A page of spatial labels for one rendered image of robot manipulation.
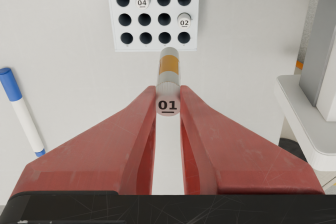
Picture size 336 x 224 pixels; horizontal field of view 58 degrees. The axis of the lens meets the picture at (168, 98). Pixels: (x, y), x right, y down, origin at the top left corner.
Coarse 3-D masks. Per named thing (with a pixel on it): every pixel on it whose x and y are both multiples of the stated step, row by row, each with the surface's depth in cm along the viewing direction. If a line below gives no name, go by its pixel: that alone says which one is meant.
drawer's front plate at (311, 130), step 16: (288, 80) 29; (288, 96) 27; (304, 96) 27; (288, 112) 26; (304, 112) 25; (304, 128) 23; (320, 128) 23; (304, 144) 23; (320, 144) 22; (320, 160) 21
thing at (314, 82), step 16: (320, 0) 23; (320, 16) 23; (320, 32) 23; (320, 48) 24; (304, 64) 27; (320, 64) 24; (304, 80) 27; (320, 80) 24; (320, 96) 24; (320, 112) 24
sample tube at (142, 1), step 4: (136, 0) 27; (140, 0) 27; (144, 0) 27; (148, 0) 27; (136, 4) 27; (140, 4) 27; (144, 4) 27; (148, 4) 27; (140, 8) 27; (144, 8) 27
